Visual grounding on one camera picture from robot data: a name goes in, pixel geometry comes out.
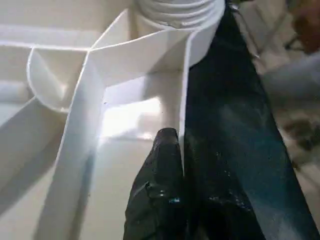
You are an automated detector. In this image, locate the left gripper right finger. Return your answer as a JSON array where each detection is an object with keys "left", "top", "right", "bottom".
[{"left": 183, "top": 131, "right": 266, "bottom": 240}]

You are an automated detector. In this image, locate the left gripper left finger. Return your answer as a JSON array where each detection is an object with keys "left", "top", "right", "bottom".
[{"left": 123, "top": 128, "right": 187, "bottom": 240}]

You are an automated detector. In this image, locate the white plastic table top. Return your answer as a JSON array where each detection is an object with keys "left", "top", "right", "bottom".
[{"left": 0, "top": 0, "right": 227, "bottom": 240}]

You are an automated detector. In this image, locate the white plastic table leg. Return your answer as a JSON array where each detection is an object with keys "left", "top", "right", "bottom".
[{"left": 134, "top": 0, "right": 226, "bottom": 29}]

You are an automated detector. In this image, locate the black work mat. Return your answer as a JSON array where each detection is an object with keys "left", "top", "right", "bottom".
[{"left": 183, "top": 5, "right": 320, "bottom": 240}]

